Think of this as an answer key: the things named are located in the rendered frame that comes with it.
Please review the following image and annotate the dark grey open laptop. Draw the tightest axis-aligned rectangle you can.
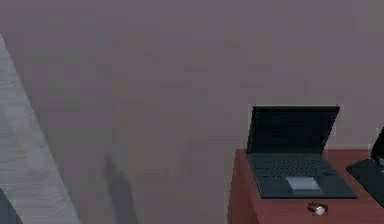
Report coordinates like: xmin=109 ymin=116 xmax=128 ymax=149
xmin=245 ymin=105 xmax=358 ymax=200

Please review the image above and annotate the black open laptop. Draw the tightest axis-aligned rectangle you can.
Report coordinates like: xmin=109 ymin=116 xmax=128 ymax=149
xmin=345 ymin=126 xmax=384 ymax=208

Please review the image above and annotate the reddish brown wooden desk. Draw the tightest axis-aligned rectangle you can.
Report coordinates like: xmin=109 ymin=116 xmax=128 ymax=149
xmin=227 ymin=148 xmax=384 ymax=224

